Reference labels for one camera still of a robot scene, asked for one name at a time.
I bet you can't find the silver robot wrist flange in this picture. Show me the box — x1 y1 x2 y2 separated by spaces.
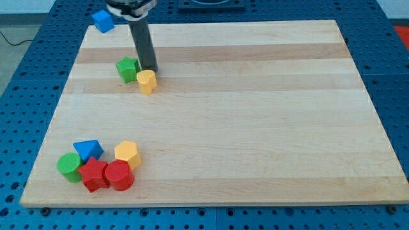
105 0 157 20

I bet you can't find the red cylinder block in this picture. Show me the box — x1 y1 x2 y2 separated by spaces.
105 160 134 191

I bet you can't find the blue triangle block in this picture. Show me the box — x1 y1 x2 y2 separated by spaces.
73 139 104 163

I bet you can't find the blue cube block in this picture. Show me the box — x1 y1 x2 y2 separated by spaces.
91 10 114 33

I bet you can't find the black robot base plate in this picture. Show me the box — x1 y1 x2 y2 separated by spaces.
178 0 246 12

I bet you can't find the green star block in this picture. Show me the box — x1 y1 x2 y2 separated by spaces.
116 56 141 84

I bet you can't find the black cable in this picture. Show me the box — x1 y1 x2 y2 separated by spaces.
0 30 34 47

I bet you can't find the yellow heart block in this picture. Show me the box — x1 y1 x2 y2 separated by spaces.
136 70 157 95

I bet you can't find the yellow hexagon block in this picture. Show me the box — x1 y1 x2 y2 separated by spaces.
114 141 142 171

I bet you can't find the wooden board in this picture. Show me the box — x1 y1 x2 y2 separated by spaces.
20 20 408 208

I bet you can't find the green cylinder block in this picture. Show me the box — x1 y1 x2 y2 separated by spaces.
57 152 83 183

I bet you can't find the red star block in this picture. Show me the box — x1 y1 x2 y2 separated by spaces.
77 157 109 193

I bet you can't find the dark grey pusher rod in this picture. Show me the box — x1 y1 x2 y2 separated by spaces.
128 17 158 72

